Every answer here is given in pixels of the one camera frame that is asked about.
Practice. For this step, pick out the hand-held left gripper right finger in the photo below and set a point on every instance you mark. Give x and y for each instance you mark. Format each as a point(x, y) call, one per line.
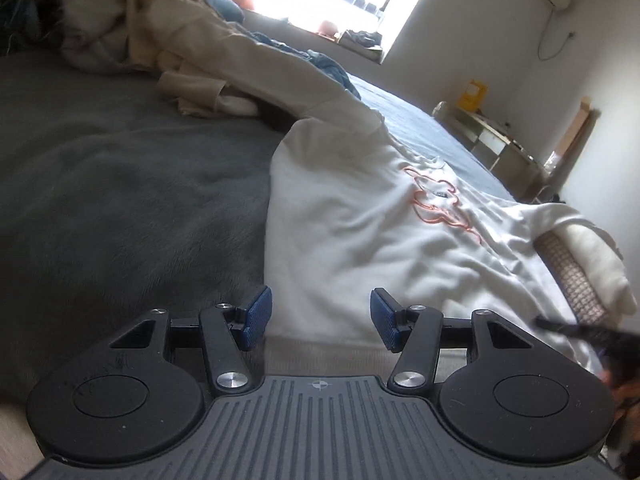
point(382, 315)

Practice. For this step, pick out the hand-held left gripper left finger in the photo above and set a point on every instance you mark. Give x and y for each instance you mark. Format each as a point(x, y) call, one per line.
point(257, 310)

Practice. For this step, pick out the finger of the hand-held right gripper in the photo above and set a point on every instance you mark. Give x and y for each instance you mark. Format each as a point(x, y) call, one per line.
point(565, 327)

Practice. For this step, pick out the white sweatshirt with pink print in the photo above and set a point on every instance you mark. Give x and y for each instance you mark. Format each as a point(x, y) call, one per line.
point(350, 220)

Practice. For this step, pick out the pink knit folded sweater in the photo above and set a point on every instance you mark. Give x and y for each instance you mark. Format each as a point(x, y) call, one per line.
point(570, 270)

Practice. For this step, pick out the cream folded fleece garment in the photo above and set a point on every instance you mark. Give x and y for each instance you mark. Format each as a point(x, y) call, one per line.
point(600, 265)

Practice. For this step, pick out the bedside cabinet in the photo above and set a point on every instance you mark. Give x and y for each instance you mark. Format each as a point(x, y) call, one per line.
point(495, 145)

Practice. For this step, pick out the flat cardboard piece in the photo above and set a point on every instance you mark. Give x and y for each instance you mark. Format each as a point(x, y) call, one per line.
point(575, 130)

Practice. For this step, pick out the carved cream bedpost finial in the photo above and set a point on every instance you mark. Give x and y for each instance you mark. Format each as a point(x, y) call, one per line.
point(440, 109)

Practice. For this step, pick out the yellow box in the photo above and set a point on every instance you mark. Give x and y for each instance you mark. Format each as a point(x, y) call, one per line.
point(472, 95)

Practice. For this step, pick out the light blue garment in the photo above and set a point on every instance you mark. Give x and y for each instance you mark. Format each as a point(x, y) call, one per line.
point(330, 67)

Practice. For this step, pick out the beige garment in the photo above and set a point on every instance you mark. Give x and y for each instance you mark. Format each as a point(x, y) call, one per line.
point(200, 35)

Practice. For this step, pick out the pink pot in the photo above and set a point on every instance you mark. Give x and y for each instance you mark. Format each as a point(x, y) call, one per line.
point(328, 29)

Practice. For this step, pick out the orange soft item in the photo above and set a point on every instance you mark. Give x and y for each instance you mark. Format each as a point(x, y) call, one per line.
point(236, 0)

